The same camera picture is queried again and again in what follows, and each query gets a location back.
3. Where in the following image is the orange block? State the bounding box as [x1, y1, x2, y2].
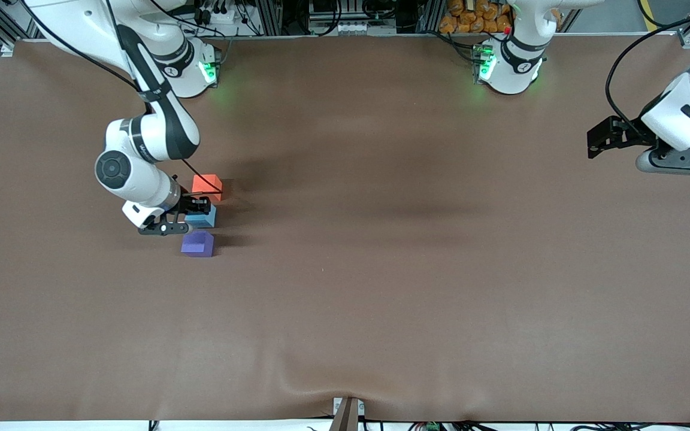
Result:
[192, 174, 224, 203]

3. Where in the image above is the purple block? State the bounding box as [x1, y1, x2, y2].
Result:
[181, 230, 215, 258]

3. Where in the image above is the blue block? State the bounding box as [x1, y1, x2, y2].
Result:
[184, 205, 217, 230]

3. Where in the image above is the white power strip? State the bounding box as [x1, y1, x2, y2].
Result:
[192, 6, 241, 25]

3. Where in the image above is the orange packets pile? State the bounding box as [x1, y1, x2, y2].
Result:
[438, 0, 514, 35]

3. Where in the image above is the brown table cloth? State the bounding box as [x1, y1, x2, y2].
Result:
[0, 36, 690, 423]

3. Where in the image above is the wooden table clamp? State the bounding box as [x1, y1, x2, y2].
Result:
[329, 397, 365, 431]

